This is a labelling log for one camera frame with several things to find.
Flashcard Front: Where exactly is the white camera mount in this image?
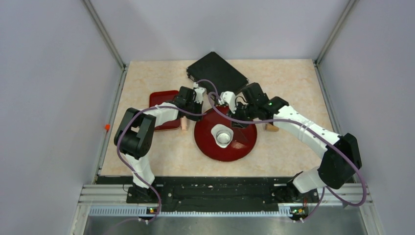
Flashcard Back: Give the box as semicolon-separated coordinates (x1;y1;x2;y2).
218;91;237;114
193;82;207;104

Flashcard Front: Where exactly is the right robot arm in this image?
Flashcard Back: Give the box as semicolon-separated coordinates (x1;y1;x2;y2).
221;83;362;202

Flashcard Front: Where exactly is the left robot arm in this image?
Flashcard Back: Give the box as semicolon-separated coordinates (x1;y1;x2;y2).
114;84;206;202

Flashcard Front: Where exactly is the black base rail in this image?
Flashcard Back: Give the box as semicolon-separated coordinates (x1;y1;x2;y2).
97;175;347;213

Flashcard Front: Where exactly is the pink plastic cylinder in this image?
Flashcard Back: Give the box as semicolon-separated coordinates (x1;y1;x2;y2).
181;117;188;131

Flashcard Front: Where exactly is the wooden double-ended roller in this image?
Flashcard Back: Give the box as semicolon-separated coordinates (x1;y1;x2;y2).
264;123;279;132

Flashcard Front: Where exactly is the white dough ball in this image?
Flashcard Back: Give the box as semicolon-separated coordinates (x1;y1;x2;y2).
210;124;234;148

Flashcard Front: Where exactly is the round red tray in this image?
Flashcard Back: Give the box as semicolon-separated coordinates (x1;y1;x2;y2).
194;108;257;162

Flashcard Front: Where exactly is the metal scraper wooden handle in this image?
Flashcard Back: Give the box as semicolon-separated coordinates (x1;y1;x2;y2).
231;124;251;145

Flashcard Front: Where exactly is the clear glass cup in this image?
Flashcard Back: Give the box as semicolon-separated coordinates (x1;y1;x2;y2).
216;130;232;145

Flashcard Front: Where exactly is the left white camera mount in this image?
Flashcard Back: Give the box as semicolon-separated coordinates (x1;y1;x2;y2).
193;82;207;104

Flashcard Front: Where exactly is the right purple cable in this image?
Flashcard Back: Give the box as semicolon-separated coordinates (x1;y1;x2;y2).
207;91;369;223

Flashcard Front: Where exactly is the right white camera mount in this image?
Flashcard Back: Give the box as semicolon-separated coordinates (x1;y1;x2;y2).
218;91;237;114

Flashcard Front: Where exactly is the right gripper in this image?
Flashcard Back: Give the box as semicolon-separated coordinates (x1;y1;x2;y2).
227;100;258;128

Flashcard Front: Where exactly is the red rectangular tray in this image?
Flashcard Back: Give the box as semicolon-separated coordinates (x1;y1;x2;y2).
149;90;182;131

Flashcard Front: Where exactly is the black case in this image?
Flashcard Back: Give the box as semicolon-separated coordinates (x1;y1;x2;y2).
186;51;249;94

